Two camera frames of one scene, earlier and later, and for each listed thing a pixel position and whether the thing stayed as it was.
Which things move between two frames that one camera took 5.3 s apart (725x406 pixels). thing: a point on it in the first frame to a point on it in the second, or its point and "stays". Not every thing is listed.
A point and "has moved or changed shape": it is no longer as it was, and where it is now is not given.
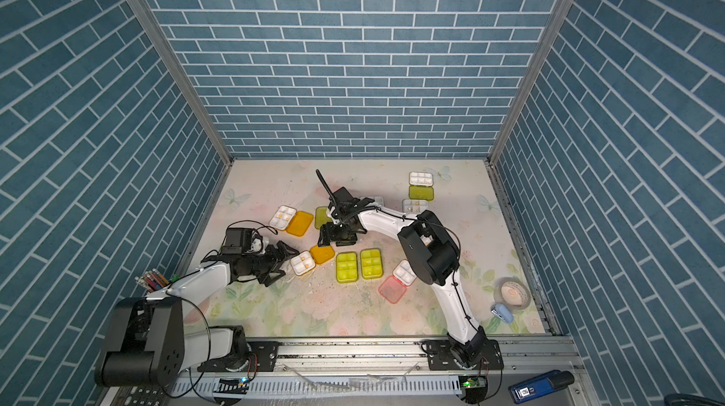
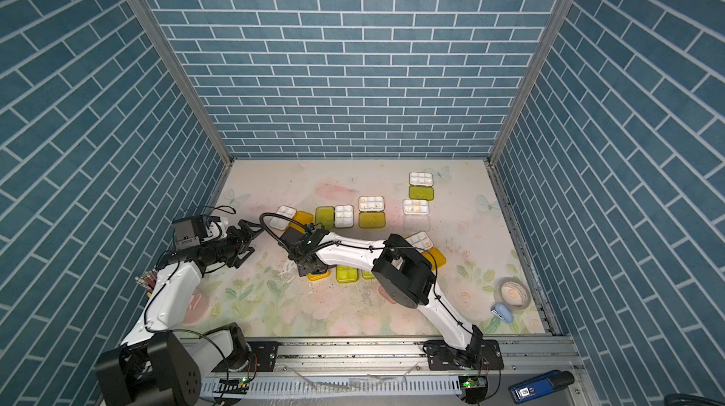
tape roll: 513,293 stays
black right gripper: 328,235 to 302,268
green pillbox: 346,266 stays
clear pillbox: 413,207 stays
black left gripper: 276,261 to 241,242
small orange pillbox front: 305,261 has moved or changed shape
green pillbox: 421,185 stays
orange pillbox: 288,219 has moved or changed shape
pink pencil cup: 152,279 stays
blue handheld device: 540,384 stays
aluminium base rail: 380,371 stays
